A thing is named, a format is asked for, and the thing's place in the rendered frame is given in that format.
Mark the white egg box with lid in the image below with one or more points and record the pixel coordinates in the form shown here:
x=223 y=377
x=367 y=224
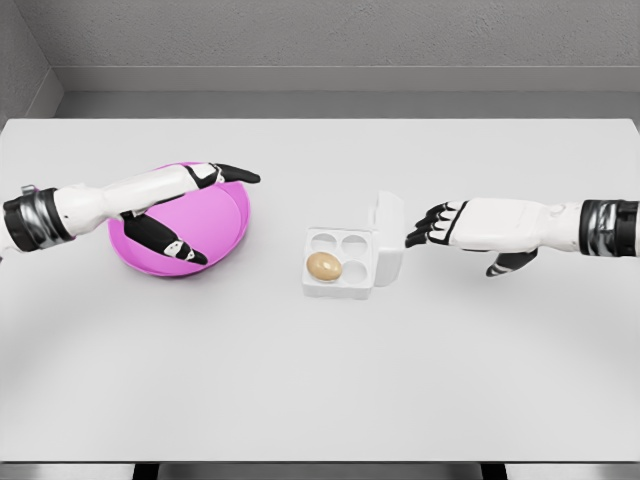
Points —
x=387 y=240

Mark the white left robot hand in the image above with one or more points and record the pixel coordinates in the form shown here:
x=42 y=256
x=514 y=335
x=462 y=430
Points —
x=150 y=187

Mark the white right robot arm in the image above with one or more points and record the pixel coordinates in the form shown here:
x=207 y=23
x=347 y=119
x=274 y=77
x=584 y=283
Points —
x=595 y=225

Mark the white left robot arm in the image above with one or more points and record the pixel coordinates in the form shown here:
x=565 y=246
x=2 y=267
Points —
x=75 y=210

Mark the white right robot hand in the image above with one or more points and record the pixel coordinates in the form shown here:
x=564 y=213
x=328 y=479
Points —
x=500 y=222

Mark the brown egg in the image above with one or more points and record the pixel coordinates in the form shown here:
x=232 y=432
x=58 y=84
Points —
x=324 y=266

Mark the pink round bowl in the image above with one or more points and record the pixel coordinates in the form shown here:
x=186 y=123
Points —
x=210 y=227

